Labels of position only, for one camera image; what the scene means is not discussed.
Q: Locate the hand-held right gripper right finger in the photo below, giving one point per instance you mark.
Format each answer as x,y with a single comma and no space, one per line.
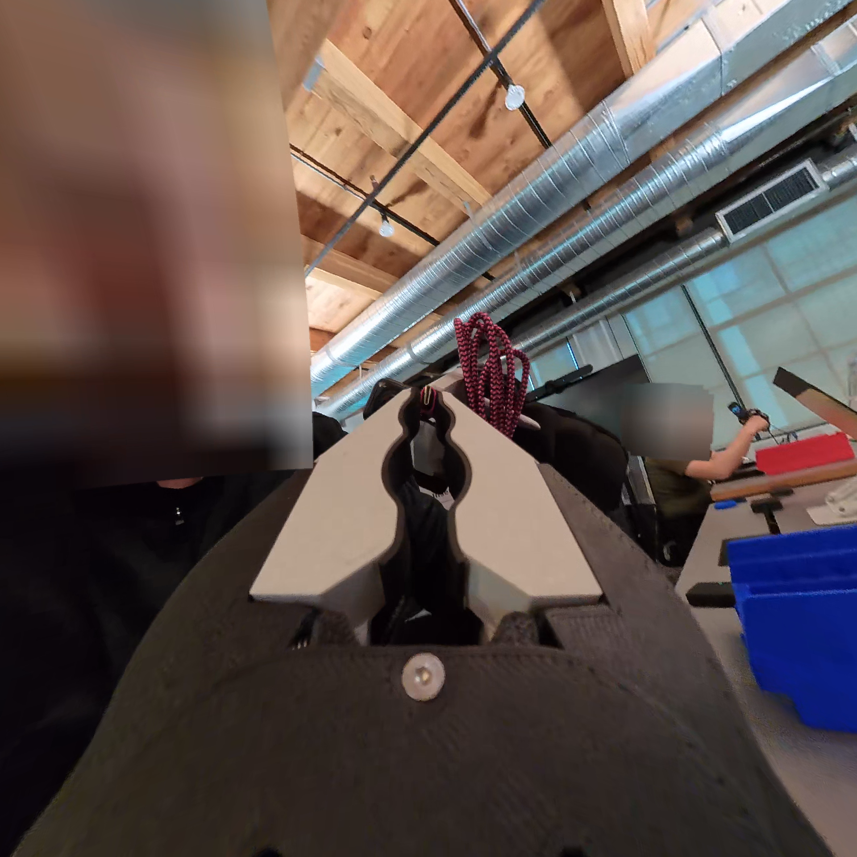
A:
529,535

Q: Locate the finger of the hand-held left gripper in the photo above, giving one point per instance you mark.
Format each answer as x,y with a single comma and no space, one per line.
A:
525,420

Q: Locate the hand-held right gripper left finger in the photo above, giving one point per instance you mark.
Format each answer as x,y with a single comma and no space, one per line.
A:
328,529

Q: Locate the blue plastic bin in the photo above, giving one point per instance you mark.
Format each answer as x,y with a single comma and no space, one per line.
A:
803,622

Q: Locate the person's left hand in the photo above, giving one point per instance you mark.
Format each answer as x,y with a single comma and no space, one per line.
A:
576,462

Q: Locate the black webcam bar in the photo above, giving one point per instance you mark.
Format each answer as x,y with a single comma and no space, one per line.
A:
562,380

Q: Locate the black television screen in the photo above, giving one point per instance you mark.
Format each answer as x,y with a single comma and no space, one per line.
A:
602,395

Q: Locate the small black device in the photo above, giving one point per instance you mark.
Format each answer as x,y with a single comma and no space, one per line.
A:
710,594

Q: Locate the white ceiling spot lamp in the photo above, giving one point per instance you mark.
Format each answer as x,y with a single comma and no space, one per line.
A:
514,97
386,227

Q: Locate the red plastic bin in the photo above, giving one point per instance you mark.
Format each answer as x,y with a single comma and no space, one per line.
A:
803,455

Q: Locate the cardboard flap with black tip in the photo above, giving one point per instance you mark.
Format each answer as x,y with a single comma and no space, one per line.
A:
813,398

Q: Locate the white tablet stand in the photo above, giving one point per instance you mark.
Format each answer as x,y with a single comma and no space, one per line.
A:
837,505

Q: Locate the white air vent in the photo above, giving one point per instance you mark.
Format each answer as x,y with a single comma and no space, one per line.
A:
770,201

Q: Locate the silver air duct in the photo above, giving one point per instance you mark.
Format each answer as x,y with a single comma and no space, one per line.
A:
535,314
569,187

